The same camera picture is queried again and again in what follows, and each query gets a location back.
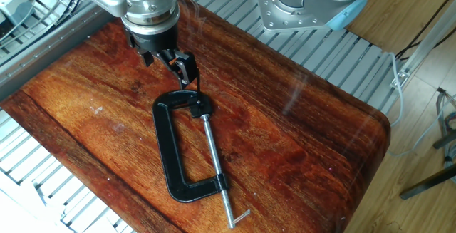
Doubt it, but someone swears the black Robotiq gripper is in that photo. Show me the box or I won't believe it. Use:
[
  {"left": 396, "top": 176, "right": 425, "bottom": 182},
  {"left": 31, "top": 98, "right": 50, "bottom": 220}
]
[{"left": 123, "top": 22, "right": 200, "bottom": 90}]

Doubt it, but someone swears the black clock movement box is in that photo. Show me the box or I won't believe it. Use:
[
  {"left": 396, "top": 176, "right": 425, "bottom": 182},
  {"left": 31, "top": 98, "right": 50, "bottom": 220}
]
[{"left": 188, "top": 99, "right": 214, "bottom": 119}]

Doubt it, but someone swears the silver wrist coupling flange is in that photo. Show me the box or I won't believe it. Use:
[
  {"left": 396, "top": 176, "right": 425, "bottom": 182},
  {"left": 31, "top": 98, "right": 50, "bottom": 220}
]
[{"left": 120, "top": 0, "right": 180, "bottom": 36}]

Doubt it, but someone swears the black C-clamp with steel screw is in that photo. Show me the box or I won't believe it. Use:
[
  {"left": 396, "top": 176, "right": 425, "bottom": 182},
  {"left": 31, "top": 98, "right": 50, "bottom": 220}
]
[{"left": 152, "top": 89, "right": 251, "bottom": 229}]

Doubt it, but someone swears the wood pattern table mat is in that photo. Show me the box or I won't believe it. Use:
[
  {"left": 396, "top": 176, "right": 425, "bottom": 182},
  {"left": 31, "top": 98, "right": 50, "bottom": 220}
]
[{"left": 0, "top": 0, "right": 392, "bottom": 233}]

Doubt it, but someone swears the long aluminium profile beam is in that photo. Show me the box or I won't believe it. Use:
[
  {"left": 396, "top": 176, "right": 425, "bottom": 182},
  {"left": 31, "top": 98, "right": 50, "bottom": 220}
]
[{"left": 0, "top": 3, "right": 120, "bottom": 103}]

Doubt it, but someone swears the grey box with green button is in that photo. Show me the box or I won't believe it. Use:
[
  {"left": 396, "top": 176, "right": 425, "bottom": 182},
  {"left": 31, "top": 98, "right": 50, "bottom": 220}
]
[{"left": 0, "top": 0, "right": 33, "bottom": 26}]

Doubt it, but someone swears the white paper sheet pile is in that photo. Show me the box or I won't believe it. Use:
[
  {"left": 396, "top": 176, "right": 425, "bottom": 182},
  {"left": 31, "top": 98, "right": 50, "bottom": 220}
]
[{"left": 0, "top": 168, "right": 78, "bottom": 233}]

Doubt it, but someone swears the dark metal chair leg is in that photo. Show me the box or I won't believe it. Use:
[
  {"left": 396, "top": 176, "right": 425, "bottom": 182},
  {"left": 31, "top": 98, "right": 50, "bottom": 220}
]
[
  {"left": 432, "top": 129, "right": 456, "bottom": 150},
  {"left": 398, "top": 165, "right": 456, "bottom": 200}
]

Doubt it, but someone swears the black cable bundle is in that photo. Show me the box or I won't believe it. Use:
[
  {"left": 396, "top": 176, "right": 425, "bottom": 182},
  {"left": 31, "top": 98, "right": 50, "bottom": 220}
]
[{"left": 35, "top": 0, "right": 85, "bottom": 31}]

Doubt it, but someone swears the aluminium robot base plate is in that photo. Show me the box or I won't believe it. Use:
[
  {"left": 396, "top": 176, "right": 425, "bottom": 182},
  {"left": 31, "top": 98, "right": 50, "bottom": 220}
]
[{"left": 254, "top": 0, "right": 334, "bottom": 33}]

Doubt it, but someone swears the white cable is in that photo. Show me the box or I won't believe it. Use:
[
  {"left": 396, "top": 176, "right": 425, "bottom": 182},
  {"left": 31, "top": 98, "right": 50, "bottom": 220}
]
[{"left": 387, "top": 52, "right": 406, "bottom": 128}]

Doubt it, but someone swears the black floor cable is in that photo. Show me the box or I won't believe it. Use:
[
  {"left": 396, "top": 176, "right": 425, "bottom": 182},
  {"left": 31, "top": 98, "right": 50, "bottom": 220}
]
[{"left": 394, "top": 0, "right": 456, "bottom": 61}]

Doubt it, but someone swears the aluminium frame post with bracket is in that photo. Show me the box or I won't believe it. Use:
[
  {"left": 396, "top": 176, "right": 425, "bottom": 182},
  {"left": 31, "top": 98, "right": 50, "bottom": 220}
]
[{"left": 390, "top": 0, "right": 456, "bottom": 90}]

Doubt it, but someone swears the grey cable bundle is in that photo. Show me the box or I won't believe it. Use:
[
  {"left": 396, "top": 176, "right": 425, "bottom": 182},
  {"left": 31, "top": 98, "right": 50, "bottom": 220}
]
[{"left": 436, "top": 86, "right": 456, "bottom": 184}]

